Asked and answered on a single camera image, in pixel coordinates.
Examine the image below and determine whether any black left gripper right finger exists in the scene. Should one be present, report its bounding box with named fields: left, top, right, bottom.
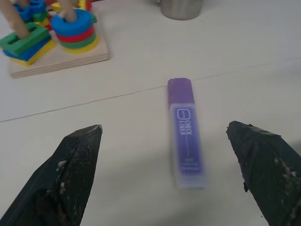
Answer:
left=226, top=121, right=301, bottom=226

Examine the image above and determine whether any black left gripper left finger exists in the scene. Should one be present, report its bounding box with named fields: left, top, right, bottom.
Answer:
left=0, top=124, right=103, bottom=226

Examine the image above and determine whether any purple highlighter marker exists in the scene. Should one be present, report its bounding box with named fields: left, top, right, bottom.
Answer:
left=167, top=77, right=209, bottom=190

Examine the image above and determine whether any wooden shape stacking toy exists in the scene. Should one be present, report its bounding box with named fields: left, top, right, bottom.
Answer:
left=8, top=4, right=111, bottom=79

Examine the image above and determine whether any yellow rectangular toy block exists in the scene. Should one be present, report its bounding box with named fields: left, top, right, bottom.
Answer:
left=8, top=39, right=56, bottom=67

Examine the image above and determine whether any blue rectangular toy block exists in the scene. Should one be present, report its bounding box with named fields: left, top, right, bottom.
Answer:
left=2, top=35, right=53, bottom=61

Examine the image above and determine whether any green rectangular toy block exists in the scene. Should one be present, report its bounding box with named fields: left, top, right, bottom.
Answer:
left=0, top=22, right=52, bottom=55

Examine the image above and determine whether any yellow cross toy block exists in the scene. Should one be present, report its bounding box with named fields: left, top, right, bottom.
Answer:
left=35, top=17, right=50, bottom=28

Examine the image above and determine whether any green cross toy block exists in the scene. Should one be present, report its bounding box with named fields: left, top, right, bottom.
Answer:
left=32, top=11, right=50, bottom=24

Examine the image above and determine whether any wooden toy peg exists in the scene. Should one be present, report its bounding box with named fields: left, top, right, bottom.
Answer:
left=59, top=0, right=78, bottom=24
left=0, top=0, right=31, bottom=40

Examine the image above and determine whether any yellow jagged toy block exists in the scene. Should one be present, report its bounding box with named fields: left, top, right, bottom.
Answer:
left=51, top=0, right=88, bottom=15

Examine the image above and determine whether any blue cross toy block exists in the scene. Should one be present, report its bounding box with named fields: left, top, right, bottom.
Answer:
left=13, top=0, right=47, bottom=22

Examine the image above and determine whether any silver metal cup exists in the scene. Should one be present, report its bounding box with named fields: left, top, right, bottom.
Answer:
left=159, top=0, right=204, bottom=20

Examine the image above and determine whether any yellow round toy ring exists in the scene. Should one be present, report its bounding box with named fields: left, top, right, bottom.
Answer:
left=58, top=37, right=100, bottom=54

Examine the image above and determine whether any green round toy ring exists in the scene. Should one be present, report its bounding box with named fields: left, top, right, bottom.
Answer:
left=57, top=32, right=98, bottom=50

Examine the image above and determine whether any red round toy ring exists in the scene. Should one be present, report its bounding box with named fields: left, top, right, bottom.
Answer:
left=55, top=24, right=96, bottom=44

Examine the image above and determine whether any blue round toy ring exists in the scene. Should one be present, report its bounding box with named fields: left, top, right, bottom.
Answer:
left=50, top=8, right=93, bottom=37

